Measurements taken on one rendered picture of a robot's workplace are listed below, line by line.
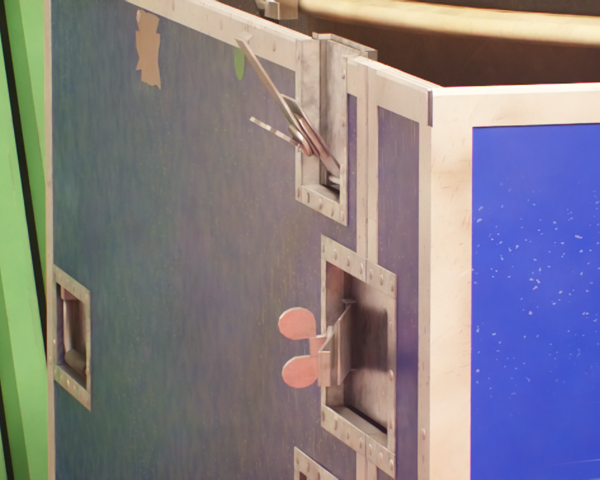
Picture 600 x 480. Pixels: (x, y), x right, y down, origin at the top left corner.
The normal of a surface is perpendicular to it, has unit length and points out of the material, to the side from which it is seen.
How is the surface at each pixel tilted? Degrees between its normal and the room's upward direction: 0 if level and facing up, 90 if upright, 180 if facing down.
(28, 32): 76
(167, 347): 90
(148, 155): 90
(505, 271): 90
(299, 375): 115
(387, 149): 90
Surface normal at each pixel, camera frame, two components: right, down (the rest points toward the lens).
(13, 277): 0.57, -0.12
